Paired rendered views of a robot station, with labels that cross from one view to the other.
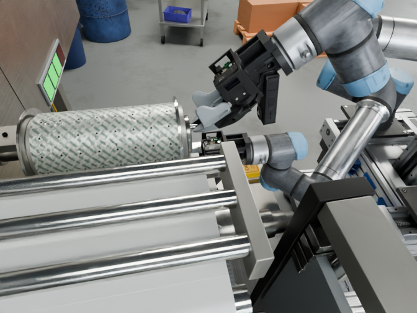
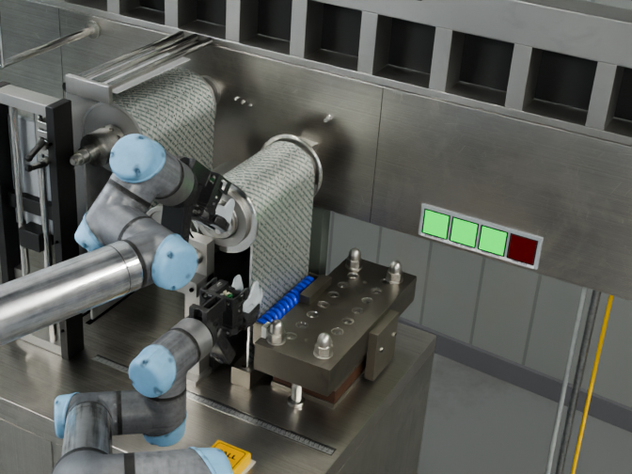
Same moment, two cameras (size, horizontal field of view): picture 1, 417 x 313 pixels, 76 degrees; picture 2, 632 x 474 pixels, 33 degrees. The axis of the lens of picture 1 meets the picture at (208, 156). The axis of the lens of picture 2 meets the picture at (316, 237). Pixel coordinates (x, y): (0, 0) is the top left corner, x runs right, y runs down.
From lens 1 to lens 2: 2.04 m
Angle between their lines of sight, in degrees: 91
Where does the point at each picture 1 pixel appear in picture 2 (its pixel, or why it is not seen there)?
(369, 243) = (39, 97)
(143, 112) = (241, 174)
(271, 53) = not seen: hidden behind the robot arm
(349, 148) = (82, 420)
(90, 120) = (260, 157)
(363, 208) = (47, 102)
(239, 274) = (113, 373)
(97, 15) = not seen: outside the picture
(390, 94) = (71, 461)
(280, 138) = (167, 339)
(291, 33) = not seen: hidden behind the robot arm
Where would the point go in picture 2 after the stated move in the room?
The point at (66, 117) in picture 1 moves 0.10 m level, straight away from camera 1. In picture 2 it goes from (276, 151) to (328, 156)
